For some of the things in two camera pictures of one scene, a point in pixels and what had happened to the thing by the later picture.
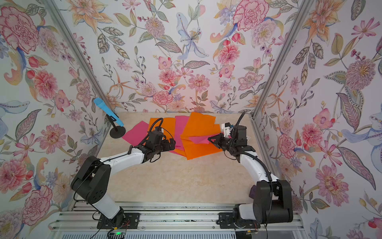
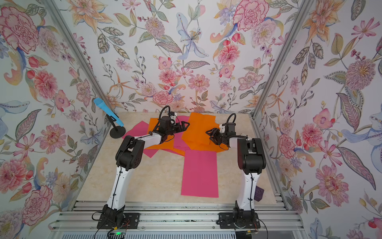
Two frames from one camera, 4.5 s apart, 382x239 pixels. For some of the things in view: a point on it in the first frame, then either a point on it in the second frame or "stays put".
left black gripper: (168, 146) -> (181, 128)
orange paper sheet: (198, 124) stays put
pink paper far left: (135, 136) stays put
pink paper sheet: (202, 139) -> (200, 175)
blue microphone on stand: (119, 131) stays put
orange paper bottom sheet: (194, 150) stays put
